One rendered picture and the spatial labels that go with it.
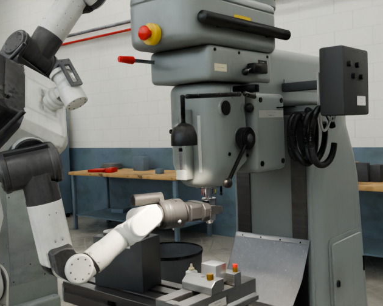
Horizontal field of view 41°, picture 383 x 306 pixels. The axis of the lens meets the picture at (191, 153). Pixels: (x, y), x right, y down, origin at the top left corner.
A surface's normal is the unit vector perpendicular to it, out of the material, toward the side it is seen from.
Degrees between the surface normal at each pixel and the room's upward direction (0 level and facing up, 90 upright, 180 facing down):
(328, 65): 90
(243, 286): 90
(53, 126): 58
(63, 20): 100
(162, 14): 90
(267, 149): 90
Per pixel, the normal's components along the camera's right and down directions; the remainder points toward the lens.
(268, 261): -0.60, -0.40
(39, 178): 0.39, 0.00
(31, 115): 0.73, -0.54
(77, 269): 0.59, -0.06
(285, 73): 0.76, 0.00
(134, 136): -0.64, 0.07
